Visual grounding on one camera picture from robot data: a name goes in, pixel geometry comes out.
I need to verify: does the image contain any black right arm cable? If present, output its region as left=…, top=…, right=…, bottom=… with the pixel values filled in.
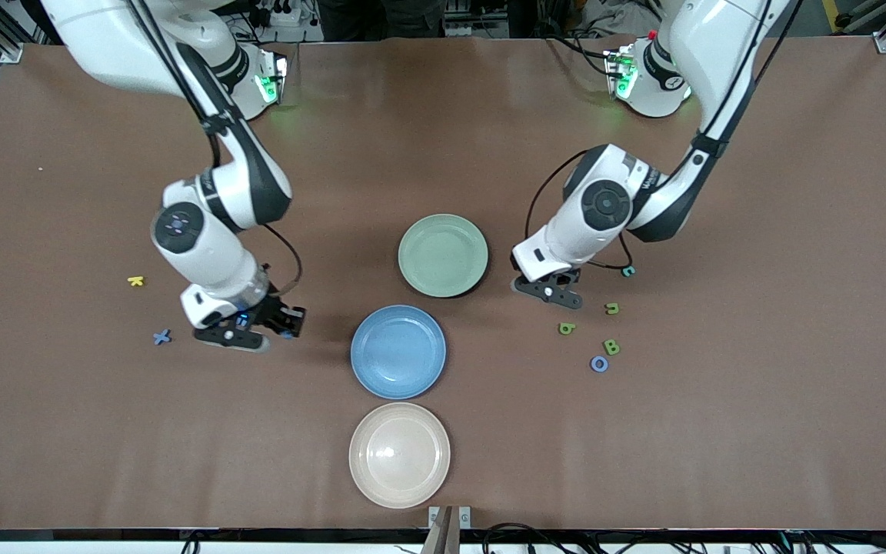
left=124, top=0, right=304, bottom=307

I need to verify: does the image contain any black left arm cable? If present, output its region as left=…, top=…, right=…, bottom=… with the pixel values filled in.
left=524, top=0, right=801, bottom=272

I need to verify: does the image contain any grey fabric bundle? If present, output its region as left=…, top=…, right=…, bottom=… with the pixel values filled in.
left=585, top=0, right=663, bottom=35

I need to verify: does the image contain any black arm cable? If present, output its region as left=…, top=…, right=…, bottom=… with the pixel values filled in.
left=124, top=0, right=304, bottom=307
left=524, top=0, right=801, bottom=272

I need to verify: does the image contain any blue plate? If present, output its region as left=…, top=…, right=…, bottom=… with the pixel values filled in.
left=350, top=305, right=448, bottom=401

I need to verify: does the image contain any beige plate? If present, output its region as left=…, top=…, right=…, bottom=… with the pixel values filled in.
left=348, top=402, right=451, bottom=509

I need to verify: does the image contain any green plate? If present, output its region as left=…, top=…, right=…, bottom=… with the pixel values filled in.
left=398, top=213, right=489, bottom=299

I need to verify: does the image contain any black cable bundle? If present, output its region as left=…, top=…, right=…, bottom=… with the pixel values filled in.
left=481, top=514, right=886, bottom=554

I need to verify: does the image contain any metal camera stand bracket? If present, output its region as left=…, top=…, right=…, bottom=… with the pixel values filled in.
left=421, top=505, right=473, bottom=554

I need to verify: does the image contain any white power strip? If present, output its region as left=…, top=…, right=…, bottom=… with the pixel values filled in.
left=255, top=0, right=301, bottom=28

